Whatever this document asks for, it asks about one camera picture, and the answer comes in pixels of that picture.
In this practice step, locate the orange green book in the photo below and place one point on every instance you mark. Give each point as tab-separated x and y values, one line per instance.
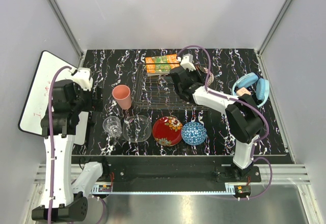
161	65

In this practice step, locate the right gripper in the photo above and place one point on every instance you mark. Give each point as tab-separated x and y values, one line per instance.
199	75

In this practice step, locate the white whiteboard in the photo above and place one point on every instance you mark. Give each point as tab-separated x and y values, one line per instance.
36	103

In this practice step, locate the pink plastic cup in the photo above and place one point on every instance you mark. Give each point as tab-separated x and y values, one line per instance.
122	96

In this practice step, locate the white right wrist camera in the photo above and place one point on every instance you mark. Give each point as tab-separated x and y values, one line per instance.
186	62

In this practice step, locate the pink cube toy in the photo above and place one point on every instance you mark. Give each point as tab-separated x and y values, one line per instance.
243	91

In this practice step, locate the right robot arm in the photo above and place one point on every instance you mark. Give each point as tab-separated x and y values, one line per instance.
244	118

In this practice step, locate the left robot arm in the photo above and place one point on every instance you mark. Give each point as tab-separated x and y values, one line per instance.
64	125

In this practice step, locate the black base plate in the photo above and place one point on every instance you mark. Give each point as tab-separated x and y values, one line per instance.
171	174

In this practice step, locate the red floral plate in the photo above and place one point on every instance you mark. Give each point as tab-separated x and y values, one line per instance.
167	131

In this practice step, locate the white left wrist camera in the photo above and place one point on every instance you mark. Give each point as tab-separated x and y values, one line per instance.
83	77

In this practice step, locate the light blue headphones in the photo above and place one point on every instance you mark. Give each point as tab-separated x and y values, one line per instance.
259	87

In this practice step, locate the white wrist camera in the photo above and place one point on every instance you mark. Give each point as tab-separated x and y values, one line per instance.
186	62
83	77

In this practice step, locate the blue patterned bowl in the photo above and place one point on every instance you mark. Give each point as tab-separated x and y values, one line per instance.
193	133

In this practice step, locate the clear drinking glass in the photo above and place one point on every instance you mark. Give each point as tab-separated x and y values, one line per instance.
112	126

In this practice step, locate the wire dish rack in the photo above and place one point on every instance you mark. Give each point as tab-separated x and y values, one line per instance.
157	92

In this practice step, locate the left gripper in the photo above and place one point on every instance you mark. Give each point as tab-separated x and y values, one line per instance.
94	104

